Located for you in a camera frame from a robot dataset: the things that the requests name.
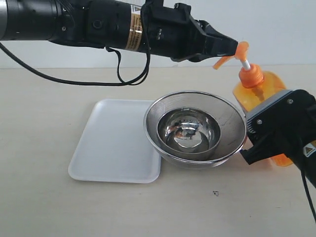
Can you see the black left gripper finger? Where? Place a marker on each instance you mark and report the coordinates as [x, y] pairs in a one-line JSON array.
[[217, 44]]

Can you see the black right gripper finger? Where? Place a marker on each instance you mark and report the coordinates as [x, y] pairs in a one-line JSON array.
[[256, 154]]

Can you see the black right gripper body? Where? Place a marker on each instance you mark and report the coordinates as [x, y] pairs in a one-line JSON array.
[[296, 141]]

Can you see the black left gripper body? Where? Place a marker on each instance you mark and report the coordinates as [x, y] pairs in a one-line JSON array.
[[174, 33]]

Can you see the orange pump soap bottle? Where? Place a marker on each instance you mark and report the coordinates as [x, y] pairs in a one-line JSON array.
[[255, 85]]

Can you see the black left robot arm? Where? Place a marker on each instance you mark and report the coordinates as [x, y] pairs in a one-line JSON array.
[[77, 23]]

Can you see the steel mesh strainer bowl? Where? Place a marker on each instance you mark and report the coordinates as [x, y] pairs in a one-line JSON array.
[[229, 117]]

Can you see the small stainless steel bowl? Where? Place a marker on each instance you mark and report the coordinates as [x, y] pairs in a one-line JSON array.
[[189, 133]]

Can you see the white rectangular plastic tray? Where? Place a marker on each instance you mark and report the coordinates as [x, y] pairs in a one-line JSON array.
[[114, 147]]

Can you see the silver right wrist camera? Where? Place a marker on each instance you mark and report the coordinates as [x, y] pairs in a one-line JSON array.
[[286, 106]]

